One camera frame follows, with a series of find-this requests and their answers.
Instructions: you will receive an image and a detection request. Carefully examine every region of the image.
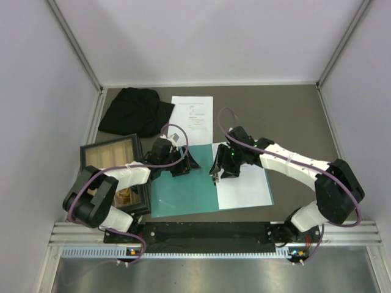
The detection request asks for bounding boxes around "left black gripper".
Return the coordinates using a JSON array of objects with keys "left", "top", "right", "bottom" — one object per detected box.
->
[{"left": 160, "top": 145, "right": 200, "bottom": 176}]

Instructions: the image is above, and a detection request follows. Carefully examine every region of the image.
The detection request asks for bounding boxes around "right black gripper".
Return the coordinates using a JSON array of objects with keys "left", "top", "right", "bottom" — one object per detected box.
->
[{"left": 210, "top": 144, "right": 246, "bottom": 179}]

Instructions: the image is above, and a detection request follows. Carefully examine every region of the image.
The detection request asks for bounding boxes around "teal plastic file folder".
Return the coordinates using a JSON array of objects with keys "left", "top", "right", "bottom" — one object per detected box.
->
[{"left": 150, "top": 143, "right": 274, "bottom": 219}]

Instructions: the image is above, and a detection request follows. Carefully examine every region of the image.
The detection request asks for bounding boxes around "metal folder clip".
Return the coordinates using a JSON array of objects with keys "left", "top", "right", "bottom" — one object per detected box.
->
[{"left": 211, "top": 173, "right": 219, "bottom": 186}]

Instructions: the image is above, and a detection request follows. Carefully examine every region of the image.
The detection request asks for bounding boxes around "white printed paper sheet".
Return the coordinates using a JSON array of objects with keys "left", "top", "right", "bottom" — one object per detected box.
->
[{"left": 211, "top": 142, "right": 273, "bottom": 211}]

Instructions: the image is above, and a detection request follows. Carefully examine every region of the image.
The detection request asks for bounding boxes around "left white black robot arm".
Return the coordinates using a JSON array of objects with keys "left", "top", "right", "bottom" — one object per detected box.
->
[{"left": 62, "top": 135, "right": 201, "bottom": 242}]

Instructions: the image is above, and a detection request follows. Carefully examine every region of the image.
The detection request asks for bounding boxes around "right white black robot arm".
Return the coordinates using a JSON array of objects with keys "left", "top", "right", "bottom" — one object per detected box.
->
[{"left": 210, "top": 126, "right": 365, "bottom": 242}]

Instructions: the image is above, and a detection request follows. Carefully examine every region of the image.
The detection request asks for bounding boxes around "black framed display box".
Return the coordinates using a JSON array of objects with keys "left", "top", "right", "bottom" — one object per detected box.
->
[{"left": 80, "top": 134, "right": 151, "bottom": 215}]

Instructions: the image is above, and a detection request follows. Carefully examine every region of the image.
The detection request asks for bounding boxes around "black cloth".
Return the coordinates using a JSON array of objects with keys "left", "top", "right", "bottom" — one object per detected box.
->
[{"left": 98, "top": 87, "right": 175, "bottom": 138}]

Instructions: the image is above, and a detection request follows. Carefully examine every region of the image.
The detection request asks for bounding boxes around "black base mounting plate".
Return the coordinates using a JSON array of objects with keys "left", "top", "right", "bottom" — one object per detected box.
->
[{"left": 103, "top": 222, "right": 321, "bottom": 245}]

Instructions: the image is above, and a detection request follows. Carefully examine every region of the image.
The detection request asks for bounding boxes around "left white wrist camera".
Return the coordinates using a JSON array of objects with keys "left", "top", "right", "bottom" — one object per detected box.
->
[{"left": 160, "top": 133, "right": 180, "bottom": 145}]

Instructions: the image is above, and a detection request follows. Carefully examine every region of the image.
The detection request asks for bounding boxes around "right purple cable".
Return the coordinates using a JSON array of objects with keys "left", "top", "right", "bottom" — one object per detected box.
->
[{"left": 217, "top": 107, "right": 365, "bottom": 266}]

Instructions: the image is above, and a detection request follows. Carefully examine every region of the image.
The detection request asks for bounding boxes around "purple cable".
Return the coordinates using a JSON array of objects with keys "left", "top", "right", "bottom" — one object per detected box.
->
[
  {"left": 217, "top": 107, "right": 365, "bottom": 266},
  {"left": 67, "top": 123, "right": 190, "bottom": 266}
]

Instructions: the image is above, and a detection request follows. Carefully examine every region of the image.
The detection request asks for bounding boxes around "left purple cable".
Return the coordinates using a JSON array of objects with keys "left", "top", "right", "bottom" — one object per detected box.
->
[{"left": 67, "top": 123, "right": 190, "bottom": 266}]

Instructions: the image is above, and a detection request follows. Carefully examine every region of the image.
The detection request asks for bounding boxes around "light blue slotted cable duct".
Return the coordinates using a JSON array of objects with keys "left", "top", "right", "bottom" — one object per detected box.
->
[{"left": 62, "top": 246, "right": 294, "bottom": 259}]

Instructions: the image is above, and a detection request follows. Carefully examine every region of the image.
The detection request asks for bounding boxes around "aluminium frame rail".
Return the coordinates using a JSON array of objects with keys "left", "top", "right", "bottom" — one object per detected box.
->
[{"left": 45, "top": 0, "right": 104, "bottom": 92}]

